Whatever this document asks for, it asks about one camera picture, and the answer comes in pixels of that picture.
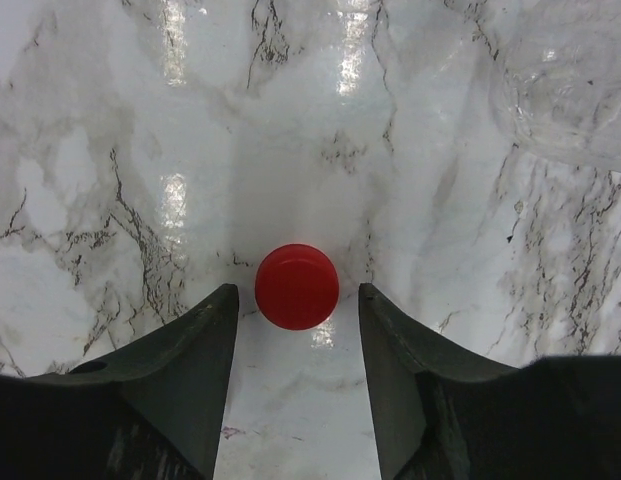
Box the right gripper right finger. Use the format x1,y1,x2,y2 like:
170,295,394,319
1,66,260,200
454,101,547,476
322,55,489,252
358,283,621,479

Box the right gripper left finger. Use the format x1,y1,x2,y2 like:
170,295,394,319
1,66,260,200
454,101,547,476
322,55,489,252
0,284,239,479

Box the clear plastic bottle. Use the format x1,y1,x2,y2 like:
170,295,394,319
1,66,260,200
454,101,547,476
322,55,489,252
444,1,621,173

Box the red bottle cap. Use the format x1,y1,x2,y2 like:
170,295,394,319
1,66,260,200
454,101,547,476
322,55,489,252
254,244,340,331

